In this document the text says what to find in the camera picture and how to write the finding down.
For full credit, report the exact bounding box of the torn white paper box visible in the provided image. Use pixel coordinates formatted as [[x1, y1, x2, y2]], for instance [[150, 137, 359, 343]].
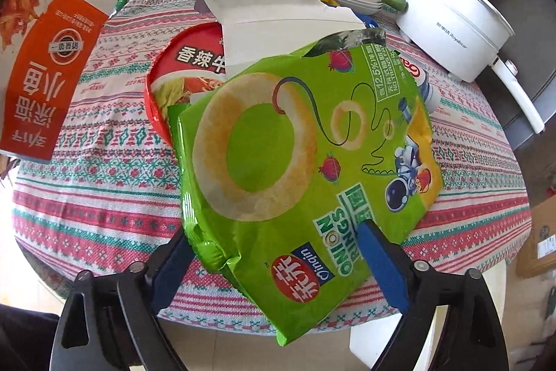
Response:
[[203, 0, 368, 76]]

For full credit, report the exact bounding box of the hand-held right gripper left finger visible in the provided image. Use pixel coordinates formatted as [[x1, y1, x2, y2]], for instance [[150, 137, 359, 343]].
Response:
[[51, 223, 196, 371]]

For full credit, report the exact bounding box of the grey refrigerator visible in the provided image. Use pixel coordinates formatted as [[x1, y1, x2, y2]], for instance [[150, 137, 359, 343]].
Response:
[[473, 0, 556, 150]]

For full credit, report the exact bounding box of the orange and white carton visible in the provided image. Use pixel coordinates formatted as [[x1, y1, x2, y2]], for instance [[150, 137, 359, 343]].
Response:
[[0, 0, 130, 163]]

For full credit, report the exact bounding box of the labelled cardboard box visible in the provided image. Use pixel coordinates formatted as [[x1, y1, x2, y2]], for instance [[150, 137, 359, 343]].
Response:
[[515, 197, 556, 280]]

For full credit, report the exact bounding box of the clear plastic bottle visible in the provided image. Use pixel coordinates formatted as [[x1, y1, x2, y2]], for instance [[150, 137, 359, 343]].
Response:
[[400, 56, 441, 115]]

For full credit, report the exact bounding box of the green snack bag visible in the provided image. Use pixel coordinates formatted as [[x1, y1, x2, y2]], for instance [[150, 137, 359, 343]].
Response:
[[169, 30, 444, 348]]

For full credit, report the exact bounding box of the white dish with green handle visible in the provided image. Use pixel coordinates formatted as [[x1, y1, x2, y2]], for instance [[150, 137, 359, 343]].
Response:
[[304, 0, 408, 16]]

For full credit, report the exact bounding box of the striped patterned tablecloth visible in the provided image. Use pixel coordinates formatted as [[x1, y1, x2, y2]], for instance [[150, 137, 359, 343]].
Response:
[[11, 0, 533, 337]]

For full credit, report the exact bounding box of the white electric cooking pot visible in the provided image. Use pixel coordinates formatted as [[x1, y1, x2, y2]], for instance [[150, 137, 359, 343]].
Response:
[[395, 0, 546, 135]]

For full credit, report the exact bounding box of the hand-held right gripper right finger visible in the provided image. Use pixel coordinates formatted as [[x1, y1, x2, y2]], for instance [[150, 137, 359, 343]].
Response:
[[356, 219, 511, 371]]

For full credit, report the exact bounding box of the blue box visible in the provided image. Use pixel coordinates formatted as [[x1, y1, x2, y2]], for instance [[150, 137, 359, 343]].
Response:
[[352, 8, 378, 28]]

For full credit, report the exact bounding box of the red instant noodle lid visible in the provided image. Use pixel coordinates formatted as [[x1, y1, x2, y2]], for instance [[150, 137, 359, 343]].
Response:
[[143, 23, 231, 146]]

